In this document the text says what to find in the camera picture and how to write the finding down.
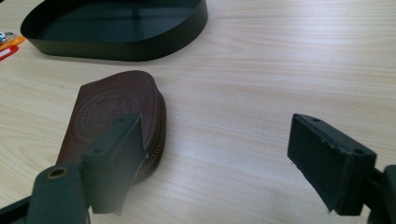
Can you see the black oval tray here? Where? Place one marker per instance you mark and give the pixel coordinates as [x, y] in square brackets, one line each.
[124, 37]

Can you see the brown leather zip pouch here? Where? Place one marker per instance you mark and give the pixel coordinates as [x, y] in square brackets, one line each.
[109, 102]

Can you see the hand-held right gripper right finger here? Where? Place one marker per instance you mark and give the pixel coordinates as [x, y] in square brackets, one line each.
[327, 161]

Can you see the light blue key tag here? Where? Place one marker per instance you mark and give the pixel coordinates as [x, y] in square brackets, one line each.
[1, 36]

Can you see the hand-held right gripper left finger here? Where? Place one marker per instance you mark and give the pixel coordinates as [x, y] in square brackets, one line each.
[115, 161]

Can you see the orange key tag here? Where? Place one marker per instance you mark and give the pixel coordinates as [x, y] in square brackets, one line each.
[14, 42]

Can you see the red key tag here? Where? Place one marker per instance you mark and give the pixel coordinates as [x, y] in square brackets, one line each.
[7, 53]

